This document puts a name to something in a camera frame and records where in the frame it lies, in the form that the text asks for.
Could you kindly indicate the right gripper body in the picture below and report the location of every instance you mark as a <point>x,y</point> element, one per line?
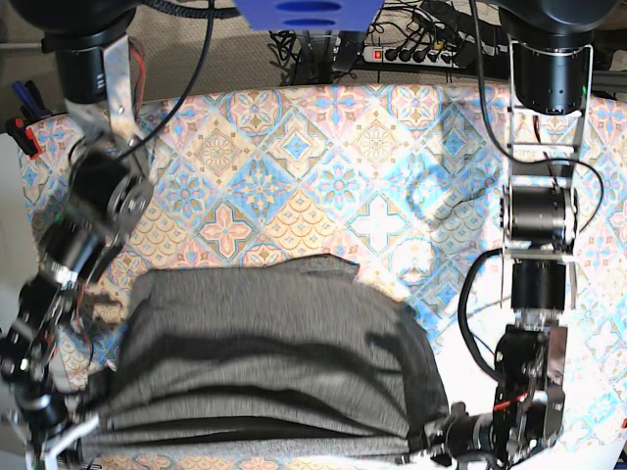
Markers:
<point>43,408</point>

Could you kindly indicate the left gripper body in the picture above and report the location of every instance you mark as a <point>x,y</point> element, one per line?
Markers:
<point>462,438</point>

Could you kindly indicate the grey t-shirt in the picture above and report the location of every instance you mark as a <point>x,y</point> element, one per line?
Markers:
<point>294,359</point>

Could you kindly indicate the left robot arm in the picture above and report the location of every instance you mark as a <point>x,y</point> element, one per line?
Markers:
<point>550,70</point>

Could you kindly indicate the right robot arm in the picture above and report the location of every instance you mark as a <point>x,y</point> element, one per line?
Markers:
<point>102,73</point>

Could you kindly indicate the patterned tablecloth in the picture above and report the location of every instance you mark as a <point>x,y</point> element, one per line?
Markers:
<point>403,181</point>

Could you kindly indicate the red black clamp top left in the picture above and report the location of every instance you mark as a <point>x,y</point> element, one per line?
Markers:
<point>23,136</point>

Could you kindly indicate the white power strip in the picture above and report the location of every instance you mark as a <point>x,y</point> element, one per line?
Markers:
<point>409,57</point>

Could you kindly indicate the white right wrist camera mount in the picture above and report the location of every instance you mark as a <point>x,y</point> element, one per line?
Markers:
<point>46,453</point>

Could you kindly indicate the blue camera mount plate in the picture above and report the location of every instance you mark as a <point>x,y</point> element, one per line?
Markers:
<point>351,15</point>

